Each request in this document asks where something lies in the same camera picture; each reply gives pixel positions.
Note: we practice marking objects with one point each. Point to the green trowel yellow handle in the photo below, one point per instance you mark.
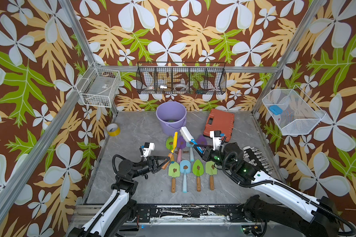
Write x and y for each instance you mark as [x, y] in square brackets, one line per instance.
[170, 143]

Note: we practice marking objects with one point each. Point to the green square trowel right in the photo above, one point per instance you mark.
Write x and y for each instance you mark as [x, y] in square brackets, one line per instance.
[211, 171]

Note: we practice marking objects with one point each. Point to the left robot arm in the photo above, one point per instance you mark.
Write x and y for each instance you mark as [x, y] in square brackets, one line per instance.
[120, 207]

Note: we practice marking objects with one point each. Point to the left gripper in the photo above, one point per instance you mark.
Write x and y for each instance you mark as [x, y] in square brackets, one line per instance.
[152, 164]

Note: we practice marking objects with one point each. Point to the black wire basket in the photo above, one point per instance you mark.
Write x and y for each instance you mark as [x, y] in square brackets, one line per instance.
[203, 78]

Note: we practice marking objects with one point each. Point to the purple plastic bucket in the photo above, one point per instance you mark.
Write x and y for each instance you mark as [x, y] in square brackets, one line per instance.
[171, 110]

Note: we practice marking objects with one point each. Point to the white brush blue handle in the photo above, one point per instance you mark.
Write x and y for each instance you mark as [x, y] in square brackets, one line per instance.
[188, 137]

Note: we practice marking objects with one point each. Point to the yellow square trowel wooden handle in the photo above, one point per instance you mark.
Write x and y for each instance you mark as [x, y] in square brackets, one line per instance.
[171, 153]

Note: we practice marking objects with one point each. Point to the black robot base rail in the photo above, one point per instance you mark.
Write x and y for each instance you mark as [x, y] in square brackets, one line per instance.
[232, 213]

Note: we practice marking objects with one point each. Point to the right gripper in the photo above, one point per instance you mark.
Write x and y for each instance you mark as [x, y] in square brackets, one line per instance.
[208, 153]

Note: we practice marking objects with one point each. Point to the white wire basket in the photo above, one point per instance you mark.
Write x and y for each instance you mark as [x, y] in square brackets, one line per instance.
[300, 113]
[98, 86]

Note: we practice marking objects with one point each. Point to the yellow tape roll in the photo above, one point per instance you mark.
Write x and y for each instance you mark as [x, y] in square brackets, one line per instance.
[113, 129]

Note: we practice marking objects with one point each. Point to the purple trowel pink handle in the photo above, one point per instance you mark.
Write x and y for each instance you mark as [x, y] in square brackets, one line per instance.
[181, 143]
[201, 141]

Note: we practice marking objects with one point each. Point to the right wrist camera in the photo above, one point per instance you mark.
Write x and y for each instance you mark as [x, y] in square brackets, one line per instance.
[217, 138]

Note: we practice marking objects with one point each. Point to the red plastic tool case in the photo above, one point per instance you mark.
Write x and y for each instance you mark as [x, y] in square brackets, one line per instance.
[220, 120]

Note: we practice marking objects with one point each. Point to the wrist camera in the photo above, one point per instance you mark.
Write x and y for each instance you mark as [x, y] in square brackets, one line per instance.
[147, 149]
[217, 138]

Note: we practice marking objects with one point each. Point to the blue object in basket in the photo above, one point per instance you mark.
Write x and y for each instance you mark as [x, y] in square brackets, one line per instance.
[276, 110]

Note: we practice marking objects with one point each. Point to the purple trowel pink handle right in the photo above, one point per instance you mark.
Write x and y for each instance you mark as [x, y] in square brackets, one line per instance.
[201, 141]

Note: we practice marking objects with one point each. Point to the white wire basket right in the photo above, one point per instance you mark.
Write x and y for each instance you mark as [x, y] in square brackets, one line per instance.
[300, 113]

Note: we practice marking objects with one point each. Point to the green square trowel wooden handle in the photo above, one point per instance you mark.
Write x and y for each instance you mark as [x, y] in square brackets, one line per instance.
[174, 172]

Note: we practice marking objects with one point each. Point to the white wire basket left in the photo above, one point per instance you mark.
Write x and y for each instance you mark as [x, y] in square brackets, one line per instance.
[98, 86]

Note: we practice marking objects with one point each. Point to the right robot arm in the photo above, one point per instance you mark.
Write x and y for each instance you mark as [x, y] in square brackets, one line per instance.
[248, 168]

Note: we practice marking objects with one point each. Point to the light blue round trowel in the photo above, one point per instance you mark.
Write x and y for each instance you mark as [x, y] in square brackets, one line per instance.
[185, 169]

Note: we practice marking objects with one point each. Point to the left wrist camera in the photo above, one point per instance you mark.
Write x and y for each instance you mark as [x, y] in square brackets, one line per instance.
[147, 149]

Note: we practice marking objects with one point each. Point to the green pointed trowel wooden handle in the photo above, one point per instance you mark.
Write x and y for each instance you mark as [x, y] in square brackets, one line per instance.
[198, 171]

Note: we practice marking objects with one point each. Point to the black socket bit rack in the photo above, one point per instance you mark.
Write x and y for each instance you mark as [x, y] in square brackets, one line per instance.
[257, 160]

